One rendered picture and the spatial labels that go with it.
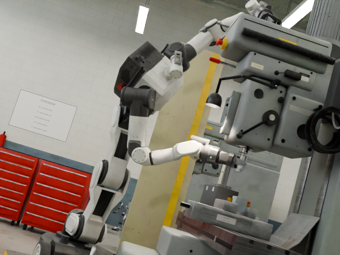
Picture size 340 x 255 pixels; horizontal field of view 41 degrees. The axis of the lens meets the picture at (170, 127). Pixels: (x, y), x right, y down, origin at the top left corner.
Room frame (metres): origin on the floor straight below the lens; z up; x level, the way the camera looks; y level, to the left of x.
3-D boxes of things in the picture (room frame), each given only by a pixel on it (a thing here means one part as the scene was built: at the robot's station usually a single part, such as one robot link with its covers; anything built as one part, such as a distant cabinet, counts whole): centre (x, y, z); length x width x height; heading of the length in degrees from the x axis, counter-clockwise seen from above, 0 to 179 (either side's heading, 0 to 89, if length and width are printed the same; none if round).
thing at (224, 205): (1.97, -0.32, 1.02); 0.15 x 0.06 x 0.04; 8
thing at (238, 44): (2.13, -0.38, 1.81); 0.47 x 0.26 x 0.16; 95
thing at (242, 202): (1.98, -0.38, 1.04); 0.06 x 0.05 x 0.06; 8
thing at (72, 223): (2.74, 0.30, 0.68); 0.21 x 0.20 x 0.13; 24
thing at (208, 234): (2.13, -0.36, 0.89); 1.24 x 0.23 x 0.08; 5
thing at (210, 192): (2.49, -0.36, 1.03); 0.22 x 0.12 x 0.20; 13
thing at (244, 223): (1.98, -0.35, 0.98); 0.35 x 0.15 x 0.11; 98
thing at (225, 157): (2.16, -0.28, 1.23); 0.13 x 0.12 x 0.10; 164
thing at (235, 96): (2.12, -0.25, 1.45); 0.04 x 0.04 x 0.21; 5
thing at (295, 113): (2.15, -0.56, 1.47); 0.24 x 0.19 x 0.26; 5
